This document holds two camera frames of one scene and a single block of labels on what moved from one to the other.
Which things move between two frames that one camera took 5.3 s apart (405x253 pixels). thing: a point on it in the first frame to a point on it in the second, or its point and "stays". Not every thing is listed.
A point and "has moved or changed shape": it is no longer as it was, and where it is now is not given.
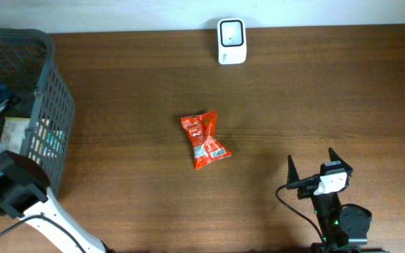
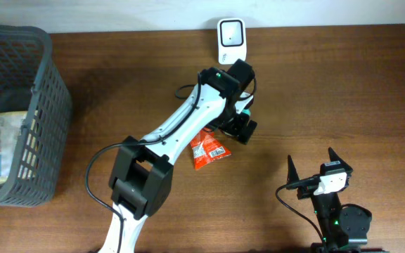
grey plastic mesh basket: [24, 58] stays
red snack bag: [207, 147] stays
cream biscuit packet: [48, 140] has moved or changed shape
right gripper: [308, 190] stays
